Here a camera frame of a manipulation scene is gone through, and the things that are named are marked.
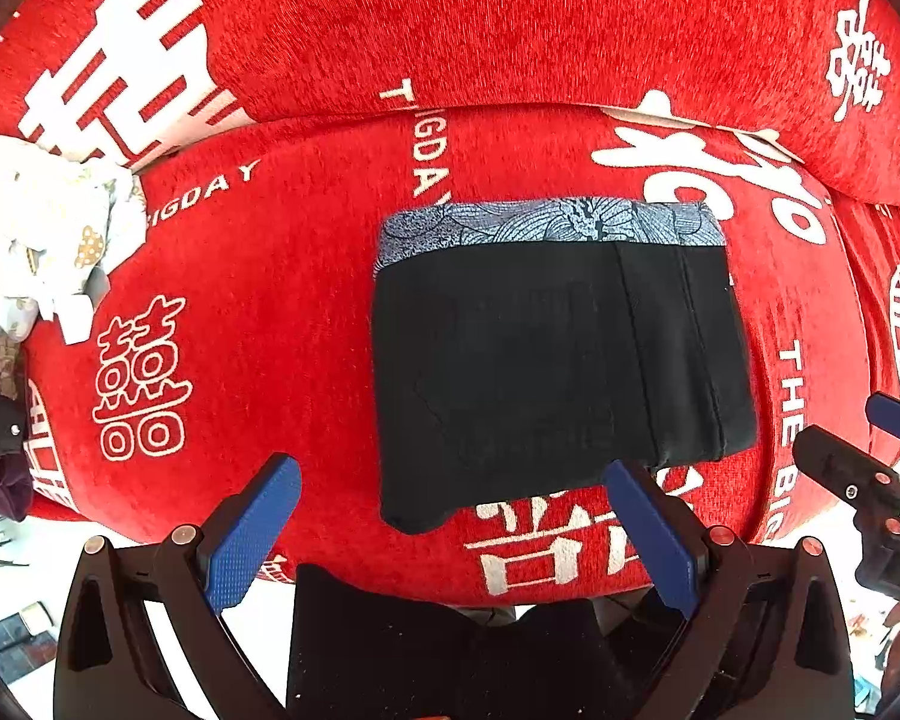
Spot red printed sofa seat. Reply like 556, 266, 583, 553
22, 105, 900, 608

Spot red printed sofa backrest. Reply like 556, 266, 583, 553
0, 0, 900, 207

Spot white floral cloth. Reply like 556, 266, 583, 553
0, 131, 149, 346

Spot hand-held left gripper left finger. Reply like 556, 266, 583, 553
54, 454, 302, 720

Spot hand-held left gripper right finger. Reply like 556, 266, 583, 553
606, 459, 854, 720

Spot black pants with grey lining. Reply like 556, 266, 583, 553
371, 195, 760, 535

